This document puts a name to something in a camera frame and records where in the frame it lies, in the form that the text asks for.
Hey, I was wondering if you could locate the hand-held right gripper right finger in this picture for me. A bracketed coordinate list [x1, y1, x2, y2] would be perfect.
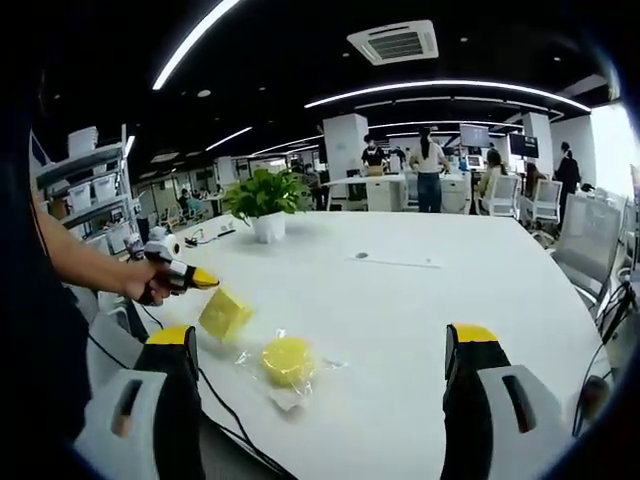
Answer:
[442, 323, 576, 480]

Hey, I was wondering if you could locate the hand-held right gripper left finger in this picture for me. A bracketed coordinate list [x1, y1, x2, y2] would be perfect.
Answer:
[73, 324, 207, 480]

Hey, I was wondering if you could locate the square yellow silicone block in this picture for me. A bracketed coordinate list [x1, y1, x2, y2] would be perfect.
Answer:
[198, 285, 255, 344]

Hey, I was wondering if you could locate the round yellow silicone block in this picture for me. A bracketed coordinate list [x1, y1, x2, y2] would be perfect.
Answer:
[261, 337, 317, 388]

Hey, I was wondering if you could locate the round yellow sponge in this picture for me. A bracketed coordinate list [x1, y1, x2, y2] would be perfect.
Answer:
[234, 327, 351, 414]

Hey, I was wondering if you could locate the person's left hand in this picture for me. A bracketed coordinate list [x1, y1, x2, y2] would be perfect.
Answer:
[122, 259, 185, 307]

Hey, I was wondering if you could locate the white storage box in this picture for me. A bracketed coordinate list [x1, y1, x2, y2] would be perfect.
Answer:
[67, 182, 94, 210]
[66, 127, 99, 156]
[92, 174, 121, 201]

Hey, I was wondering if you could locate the green potted plant white pot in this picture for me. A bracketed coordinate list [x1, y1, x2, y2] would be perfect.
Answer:
[219, 168, 312, 245]

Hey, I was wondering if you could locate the metal shelving unit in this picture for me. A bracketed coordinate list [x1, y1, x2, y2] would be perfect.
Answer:
[29, 124, 144, 256]

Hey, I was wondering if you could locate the black rounded object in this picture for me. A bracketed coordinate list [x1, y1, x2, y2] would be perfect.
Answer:
[582, 374, 612, 416]

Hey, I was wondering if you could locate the short ceiling light strip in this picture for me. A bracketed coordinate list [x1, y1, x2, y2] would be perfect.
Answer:
[206, 125, 255, 151]

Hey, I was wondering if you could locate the person's dark navy shirt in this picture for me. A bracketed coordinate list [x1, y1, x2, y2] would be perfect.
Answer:
[9, 189, 94, 441]

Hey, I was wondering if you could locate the white high desk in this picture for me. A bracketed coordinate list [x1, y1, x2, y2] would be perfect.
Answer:
[322, 172, 406, 214]

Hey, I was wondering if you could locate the large grey office chair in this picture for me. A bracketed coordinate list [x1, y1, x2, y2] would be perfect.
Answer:
[549, 192, 629, 301]

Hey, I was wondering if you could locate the straight ceiling light strip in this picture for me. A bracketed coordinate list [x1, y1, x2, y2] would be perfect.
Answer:
[151, 0, 242, 91]

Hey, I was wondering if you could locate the white office chair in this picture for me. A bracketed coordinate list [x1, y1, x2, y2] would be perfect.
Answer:
[522, 178, 564, 224]
[487, 174, 521, 216]

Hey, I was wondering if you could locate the hanging dark screen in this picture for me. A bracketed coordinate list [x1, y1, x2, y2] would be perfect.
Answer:
[509, 133, 539, 157]

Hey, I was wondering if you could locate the hanging grey screen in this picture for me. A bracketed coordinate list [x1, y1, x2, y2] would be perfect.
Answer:
[459, 123, 492, 148]

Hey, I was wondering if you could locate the ceiling air conditioner vent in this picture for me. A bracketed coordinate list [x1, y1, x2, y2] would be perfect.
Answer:
[346, 19, 440, 66]

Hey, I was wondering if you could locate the curved ceiling light strip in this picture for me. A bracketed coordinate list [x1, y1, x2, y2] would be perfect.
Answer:
[303, 79, 587, 111]

